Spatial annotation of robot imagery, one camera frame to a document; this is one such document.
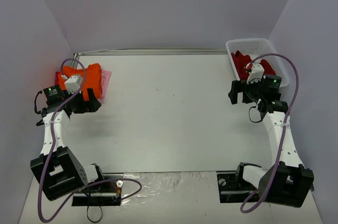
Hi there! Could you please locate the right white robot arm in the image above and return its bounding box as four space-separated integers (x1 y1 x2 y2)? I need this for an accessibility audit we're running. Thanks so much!
228 75 314 208

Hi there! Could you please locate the aluminium table frame rail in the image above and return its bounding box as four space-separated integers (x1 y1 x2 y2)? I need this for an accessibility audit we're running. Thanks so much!
73 48 228 60

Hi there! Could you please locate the folded orange t-shirt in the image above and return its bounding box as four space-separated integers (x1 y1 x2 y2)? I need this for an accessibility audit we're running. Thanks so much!
63 63 101 99

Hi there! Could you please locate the thin black cable loop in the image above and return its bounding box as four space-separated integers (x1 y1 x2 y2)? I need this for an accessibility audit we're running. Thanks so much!
86 193 103 222

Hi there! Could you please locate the folded light pink t-shirt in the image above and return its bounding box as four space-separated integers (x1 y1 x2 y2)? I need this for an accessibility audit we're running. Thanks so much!
99 69 111 104

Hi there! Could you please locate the dark red t-shirt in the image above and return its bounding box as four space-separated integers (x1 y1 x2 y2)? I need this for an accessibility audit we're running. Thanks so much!
231 50 277 82

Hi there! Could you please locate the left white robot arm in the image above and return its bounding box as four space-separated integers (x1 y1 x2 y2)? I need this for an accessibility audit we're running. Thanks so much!
30 85 106 201

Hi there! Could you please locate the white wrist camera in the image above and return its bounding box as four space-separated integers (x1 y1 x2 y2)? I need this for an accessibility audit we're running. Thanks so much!
245 62 265 85
64 74 83 94

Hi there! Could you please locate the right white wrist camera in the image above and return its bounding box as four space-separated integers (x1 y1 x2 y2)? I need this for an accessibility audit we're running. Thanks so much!
245 62 265 85

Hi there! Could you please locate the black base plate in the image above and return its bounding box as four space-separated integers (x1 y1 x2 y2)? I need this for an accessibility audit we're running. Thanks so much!
216 171 256 203
71 182 122 207

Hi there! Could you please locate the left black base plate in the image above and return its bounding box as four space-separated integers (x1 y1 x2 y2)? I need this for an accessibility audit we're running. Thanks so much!
71 182 122 207

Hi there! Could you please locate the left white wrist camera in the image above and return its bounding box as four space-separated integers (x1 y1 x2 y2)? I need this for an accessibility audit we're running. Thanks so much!
64 74 83 94

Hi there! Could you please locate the white plastic basket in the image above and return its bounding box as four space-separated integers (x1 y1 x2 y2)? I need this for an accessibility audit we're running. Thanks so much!
226 38 290 89

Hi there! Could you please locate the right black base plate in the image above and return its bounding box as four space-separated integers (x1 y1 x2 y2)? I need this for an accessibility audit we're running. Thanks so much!
216 171 256 203

